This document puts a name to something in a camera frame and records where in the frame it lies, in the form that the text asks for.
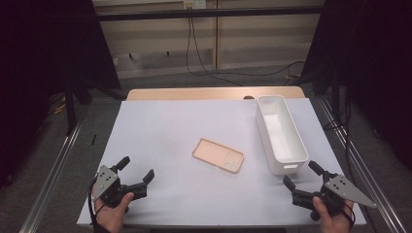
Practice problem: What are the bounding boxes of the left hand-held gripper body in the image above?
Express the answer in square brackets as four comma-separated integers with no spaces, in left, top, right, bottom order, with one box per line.
[91,164,131,210]

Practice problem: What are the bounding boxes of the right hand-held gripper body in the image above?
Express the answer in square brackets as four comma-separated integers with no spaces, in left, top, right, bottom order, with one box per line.
[315,175,378,216]

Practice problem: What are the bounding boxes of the white plastic storage box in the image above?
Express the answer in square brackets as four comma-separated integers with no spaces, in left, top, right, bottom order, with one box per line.
[256,94,310,177]

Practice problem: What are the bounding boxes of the beige phone case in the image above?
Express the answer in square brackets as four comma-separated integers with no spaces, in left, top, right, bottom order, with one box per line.
[191,137,246,175]

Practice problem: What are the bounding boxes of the person's left hand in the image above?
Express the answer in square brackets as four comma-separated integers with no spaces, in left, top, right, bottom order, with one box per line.
[91,192,135,233]

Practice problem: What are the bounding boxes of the person's right hand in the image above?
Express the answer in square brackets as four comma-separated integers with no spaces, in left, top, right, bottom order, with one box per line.
[312,196,357,233]

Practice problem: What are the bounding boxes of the white table mat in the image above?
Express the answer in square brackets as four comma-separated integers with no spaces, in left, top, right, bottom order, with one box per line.
[77,97,367,227]

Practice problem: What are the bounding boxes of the black stand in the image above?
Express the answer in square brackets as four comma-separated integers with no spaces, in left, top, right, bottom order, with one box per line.
[288,62,345,125]
[63,76,128,136]

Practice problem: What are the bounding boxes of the light wooden table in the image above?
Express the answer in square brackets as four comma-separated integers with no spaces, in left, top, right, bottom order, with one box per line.
[125,85,306,101]

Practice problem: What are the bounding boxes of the black curtain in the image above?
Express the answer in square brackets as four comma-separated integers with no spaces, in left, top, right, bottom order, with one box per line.
[302,0,412,171]
[0,0,121,188]

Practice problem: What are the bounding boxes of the wooden desk with dark edge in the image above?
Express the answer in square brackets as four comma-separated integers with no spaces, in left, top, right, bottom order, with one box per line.
[96,5,325,22]

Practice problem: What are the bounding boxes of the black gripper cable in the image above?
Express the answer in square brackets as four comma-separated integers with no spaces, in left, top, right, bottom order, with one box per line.
[86,176,100,227]

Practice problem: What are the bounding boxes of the metal floor rail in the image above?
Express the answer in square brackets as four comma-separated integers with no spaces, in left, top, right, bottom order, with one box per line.
[318,96,407,233]
[18,117,86,233]

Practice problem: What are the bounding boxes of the black power cable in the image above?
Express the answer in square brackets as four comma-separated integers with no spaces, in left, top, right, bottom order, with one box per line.
[185,16,305,79]
[189,16,244,87]

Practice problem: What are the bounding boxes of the white wall socket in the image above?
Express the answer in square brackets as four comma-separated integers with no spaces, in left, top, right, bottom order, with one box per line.
[183,0,207,10]

